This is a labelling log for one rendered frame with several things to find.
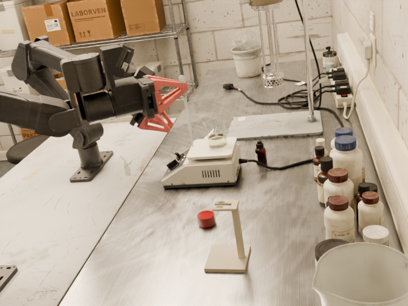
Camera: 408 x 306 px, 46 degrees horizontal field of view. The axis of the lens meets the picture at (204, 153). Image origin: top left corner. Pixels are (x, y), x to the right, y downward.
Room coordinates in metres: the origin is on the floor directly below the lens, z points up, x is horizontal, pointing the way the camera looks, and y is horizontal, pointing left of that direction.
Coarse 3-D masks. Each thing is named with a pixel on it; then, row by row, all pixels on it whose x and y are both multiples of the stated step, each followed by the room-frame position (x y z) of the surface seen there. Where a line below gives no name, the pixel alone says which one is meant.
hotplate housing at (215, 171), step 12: (240, 156) 1.21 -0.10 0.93; (180, 168) 1.13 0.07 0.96; (192, 168) 1.12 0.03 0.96; (204, 168) 1.11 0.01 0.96; (216, 168) 1.10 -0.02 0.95; (228, 168) 1.09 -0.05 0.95; (168, 180) 1.13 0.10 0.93; (180, 180) 1.12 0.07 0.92; (192, 180) 1.12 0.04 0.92; (204, 180) 1.11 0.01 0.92; (216, 180) 1.10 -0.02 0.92; (228, 180) 1.09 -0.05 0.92
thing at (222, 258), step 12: (216, 204) 0.79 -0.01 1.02; (228, 204) 0.79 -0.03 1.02; (240, 228) 0.78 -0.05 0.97; (240, 240) 0.77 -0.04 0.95; (216, 252) 0.81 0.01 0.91; (228, 252) 0.80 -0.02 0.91; (240, 252) 0.77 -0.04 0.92; (216, 264) 0.77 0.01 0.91; (228, 264) 0.76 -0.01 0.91; (240, 264) 0.76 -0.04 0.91
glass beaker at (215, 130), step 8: (208, 120) 1.18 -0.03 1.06; (216, 120) 1.19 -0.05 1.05; (224, 120) 1.16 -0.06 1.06; (208, 128) 1.15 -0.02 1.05; (216, 128) 1.14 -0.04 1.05; (224, 128) 1.15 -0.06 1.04; (208, 136) 1.15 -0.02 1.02; (216, 136) 1.14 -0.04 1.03; (224, 136) 1.15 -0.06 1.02; (208, 144) 1.16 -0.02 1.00; (216, 144) 1.14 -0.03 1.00; (224, 144) 1.14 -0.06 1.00
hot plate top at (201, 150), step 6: (228, 138) 1.20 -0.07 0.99; (234, 138) 1.20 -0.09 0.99; (198, 144) 1.20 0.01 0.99; (204, 144) 1.19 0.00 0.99; (228, 144) 1.16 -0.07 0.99; (234, 144) 1.16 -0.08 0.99; (192, 150) 1.16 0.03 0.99; (198, 150) 1.16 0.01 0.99; (204, 150) 1.15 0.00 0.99; (210, 150) 1.14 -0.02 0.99; (216, 150) 1.14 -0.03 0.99; (222, 150) 1.13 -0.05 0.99; (228, 150) 1.13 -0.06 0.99; (186, 156) 1.13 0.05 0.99; (192, 156) 1.12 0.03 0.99; (198, 156) 1.12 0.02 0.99; (204, 156) 1.11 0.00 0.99; (210, 156) 1.11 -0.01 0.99; (216, 156) 1.10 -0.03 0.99; (222, 156) 1.10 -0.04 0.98; (228, 156) 1.10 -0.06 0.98
